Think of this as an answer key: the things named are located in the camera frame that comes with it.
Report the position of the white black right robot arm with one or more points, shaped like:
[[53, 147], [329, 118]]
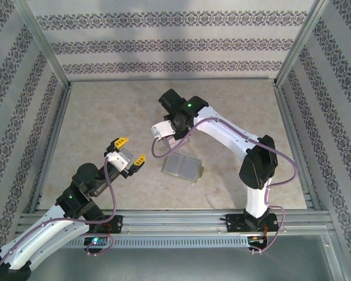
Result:
[[228, 131]]

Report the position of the clear plastic box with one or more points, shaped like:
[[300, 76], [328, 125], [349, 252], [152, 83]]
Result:
[[181, 168]]

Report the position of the small controller board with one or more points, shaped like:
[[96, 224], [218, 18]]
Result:
[[101, 241], [256, 240]]

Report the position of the wide aluminium frame rail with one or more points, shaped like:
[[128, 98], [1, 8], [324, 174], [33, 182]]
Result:
[[178, 222]]

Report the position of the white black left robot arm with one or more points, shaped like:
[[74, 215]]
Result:
[[46, 237]]

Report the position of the aluminium frame post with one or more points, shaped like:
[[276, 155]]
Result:
[[301, 44], [44, 44]]

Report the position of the grey sheet metal tray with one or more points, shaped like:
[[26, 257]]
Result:
[[175, 266]]

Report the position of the aluminium frame side rail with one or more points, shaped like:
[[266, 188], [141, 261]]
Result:
[[56, 131], [291, 131]]

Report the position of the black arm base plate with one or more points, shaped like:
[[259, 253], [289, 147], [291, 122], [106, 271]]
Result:
[[118, 225], [234, 222]]

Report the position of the thin aluminium frame rail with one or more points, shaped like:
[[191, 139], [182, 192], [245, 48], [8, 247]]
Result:
[[172, 79]]

